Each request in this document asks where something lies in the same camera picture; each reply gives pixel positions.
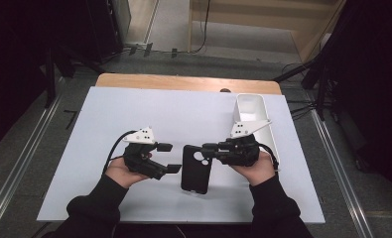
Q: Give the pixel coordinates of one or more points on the white oblong container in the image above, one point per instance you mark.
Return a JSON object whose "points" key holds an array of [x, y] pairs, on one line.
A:
{"points": [[251, 107]]}

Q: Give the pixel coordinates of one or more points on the black stand legs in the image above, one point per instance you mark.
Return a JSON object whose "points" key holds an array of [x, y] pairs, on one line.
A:
{"points": [[49, 76], [321, 89]]}

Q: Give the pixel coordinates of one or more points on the person's left hand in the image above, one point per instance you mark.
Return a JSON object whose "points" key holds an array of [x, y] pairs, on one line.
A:
{"points": [[120, 173]]}

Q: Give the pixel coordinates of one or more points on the light wooden furniture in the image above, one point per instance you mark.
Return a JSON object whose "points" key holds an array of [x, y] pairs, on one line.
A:
{"points": [[266, 20]]}

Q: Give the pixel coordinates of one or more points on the metal floor rail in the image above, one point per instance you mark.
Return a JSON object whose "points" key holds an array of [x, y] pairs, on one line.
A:
{"points": [[340, 172], [21, 158]]}

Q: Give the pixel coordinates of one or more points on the wooden table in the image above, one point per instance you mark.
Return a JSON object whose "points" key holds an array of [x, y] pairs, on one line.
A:
{"points": [[183, 82]]}

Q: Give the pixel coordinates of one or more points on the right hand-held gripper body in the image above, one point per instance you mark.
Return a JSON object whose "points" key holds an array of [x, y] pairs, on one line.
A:
{"points": [[239, 150]]}

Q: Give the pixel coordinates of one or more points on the black cabinet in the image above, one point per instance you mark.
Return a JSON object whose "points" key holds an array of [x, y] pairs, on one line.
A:
{"points": [[104, 26]]}

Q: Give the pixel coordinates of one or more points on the white board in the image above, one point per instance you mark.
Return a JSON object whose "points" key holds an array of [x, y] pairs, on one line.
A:
{"points": [[190, 112]]}

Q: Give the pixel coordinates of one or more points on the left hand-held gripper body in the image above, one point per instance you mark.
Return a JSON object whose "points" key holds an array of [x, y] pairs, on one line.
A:
{"points": [[142, 160]]}

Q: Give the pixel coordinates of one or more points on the black phone case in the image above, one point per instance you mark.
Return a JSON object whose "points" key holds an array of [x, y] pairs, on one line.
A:
{"points": [[195, 175]]}

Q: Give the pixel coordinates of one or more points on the person's right hand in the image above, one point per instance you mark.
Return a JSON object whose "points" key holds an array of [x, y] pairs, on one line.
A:
{"points": [[258, 172]]}

